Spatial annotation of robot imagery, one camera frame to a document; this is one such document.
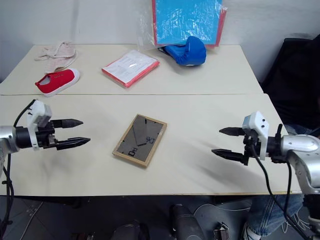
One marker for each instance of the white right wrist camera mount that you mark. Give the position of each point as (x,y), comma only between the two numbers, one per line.
(258,130)

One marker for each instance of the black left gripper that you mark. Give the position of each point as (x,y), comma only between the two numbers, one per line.
(47,137)

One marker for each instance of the person leg in jeans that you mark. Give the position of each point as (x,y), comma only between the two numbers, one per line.
(272,212)

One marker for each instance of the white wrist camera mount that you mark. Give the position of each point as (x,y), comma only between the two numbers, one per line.
(40,113)
(258,130)

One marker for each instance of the white sneaker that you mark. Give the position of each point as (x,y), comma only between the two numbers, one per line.
(250,233)

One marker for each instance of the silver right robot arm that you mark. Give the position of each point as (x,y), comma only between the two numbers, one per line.
(300,150)

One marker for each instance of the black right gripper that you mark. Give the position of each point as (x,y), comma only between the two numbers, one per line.
(250,147)

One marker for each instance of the red canvas shoe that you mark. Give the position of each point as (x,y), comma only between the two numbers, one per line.
(58,81)

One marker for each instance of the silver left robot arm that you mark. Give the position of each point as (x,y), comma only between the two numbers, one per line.
(7,140)

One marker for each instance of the black chair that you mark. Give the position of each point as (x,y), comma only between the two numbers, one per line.
(292,85)

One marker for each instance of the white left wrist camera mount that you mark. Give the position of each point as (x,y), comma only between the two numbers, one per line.
(40,113)

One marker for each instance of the wooden picture frame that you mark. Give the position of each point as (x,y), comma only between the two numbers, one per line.
(140,140)

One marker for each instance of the blue boxing glove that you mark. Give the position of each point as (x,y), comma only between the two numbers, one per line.
(187,51)

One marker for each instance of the red folder with papers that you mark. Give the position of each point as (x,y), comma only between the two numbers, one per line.
(130,68)

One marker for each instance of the blue red board in plastic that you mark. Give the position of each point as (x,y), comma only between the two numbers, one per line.
(187,21)

